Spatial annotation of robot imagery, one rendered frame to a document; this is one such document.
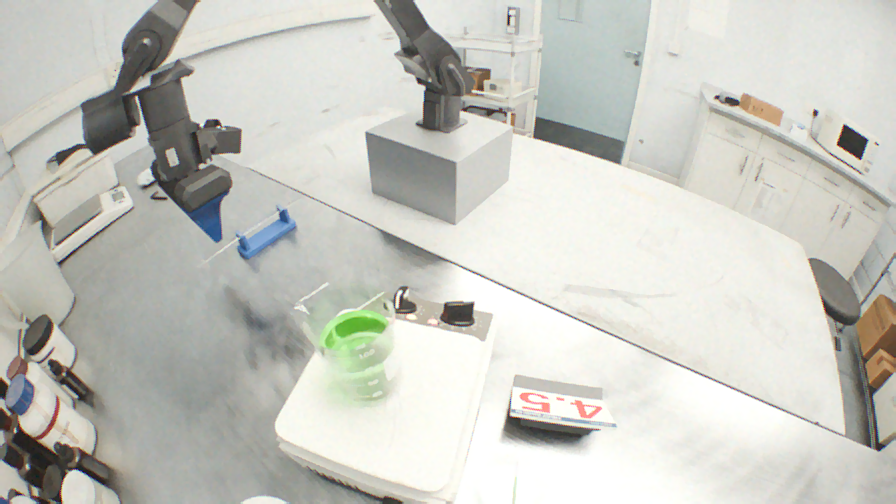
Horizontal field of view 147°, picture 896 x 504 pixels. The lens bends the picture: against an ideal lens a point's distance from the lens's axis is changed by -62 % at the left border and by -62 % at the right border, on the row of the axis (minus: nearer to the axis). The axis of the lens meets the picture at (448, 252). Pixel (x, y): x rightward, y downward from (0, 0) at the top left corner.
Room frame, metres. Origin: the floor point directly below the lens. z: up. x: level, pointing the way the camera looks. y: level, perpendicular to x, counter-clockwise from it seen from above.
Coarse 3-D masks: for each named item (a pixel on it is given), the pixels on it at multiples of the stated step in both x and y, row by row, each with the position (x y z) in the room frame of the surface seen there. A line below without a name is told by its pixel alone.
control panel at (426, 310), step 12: (408, 300) 0.24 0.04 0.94; (420, 300) 0.24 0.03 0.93; (420, 312) 0.21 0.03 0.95; (432, 312) 0.21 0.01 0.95; (480, 312) 0.22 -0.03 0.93; (420, 324) 0.19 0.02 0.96; (432, 324) 0.19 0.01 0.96; (444, 324) 0.19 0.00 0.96; (480, 324) 0.20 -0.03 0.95; (480, 336) 0.17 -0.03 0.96
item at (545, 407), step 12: (516, 396) 0.14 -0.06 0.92; (528, 396) 0.14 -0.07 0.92; (540, 396) 0.14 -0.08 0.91; (552, 396) 0.14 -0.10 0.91; (516, 408) 0.12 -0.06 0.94; (528, 408) 0.12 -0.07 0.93; (540, 408) 0.12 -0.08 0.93; (552, 408) 0.12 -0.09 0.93; (564, 408) 0.12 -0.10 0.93; (576, 408) 0.12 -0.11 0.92; (588, 408) 0.12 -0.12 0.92; (600, 408) 0.12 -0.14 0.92; (600, 420) 0.10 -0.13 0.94
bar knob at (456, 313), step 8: (448, 304) 0.20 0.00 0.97; (456, 304) 0.20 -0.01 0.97; (464, 304) 0.21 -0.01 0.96; (472, 304) 0.21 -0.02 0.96; (448, 312) 0.20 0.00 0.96; (456, 312) 0.20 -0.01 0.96; (464, 312) 0.20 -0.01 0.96; (472, 312) 0.21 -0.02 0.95; (448, 320) 0.19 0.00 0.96; (456, 320) 0.19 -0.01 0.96; (464, 320) 0.20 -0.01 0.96; (472, 320) 0.20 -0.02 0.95
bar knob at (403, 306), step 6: (402, 288) 0.23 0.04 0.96; (408, 288) 0.23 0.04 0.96; (396, 294) 0.21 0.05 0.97; (402, 294) 0.21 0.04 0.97; (396, 300) 0.21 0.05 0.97; (402, 300) 0.21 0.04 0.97; (396, 306) 0.21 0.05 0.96; (402, 306) 0.21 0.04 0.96; (408, 306) 0.21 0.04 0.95; (414, 306) 0.22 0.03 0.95; (396, 312) 0.20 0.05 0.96; (402, 312) 0.20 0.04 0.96; (408, 312) 0.20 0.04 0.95
